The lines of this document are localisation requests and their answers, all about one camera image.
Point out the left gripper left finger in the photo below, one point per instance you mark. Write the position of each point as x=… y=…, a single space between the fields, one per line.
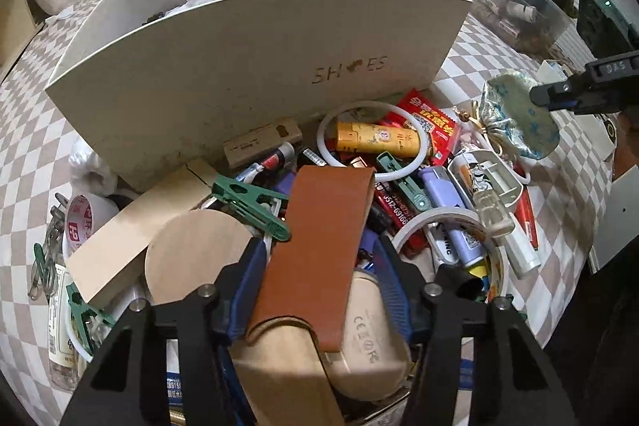
x=126 y=382

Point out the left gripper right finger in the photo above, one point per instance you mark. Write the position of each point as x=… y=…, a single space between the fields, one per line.
x=513 y=381

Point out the blue floral brocade pouch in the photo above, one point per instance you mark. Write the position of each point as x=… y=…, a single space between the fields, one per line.
x=510 y=117

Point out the brown leather case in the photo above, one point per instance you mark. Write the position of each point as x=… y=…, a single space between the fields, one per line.
x=308 y=279

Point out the clear glass bottle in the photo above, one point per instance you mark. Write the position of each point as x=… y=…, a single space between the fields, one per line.
x=63 y=356

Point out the beige oval case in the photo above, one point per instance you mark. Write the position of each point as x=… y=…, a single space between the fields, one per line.
x=373 y=360

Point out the wooden oval box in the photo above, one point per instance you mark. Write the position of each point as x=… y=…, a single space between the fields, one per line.
x=284 y=380

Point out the round wooden disc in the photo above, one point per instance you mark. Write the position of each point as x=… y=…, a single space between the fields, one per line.
x=191 y=250

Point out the plywood rectangular block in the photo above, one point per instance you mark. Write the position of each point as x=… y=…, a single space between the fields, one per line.
x=111 y=259

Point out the clear plastic storage bin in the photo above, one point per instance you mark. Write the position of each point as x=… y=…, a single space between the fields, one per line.
x=528 y=26

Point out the white tape roll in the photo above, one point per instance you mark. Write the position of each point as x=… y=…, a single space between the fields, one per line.
x=452 y=215

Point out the red printed tape roll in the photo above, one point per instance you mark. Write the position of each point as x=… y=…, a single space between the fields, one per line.
x=85 y=214

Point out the red snack packet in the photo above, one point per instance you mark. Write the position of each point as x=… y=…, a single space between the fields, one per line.
x=443 y=131

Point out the green clothes peg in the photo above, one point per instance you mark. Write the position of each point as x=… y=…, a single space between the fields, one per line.
x=252 y=203

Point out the yellow tube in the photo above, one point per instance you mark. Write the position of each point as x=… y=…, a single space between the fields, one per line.
x=355 y=137

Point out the white cardboard shoe box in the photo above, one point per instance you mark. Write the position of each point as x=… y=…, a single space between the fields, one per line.
x=152 y=84

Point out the wooden side shelf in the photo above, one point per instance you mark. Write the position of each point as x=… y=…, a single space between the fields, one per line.
x=20 y=21

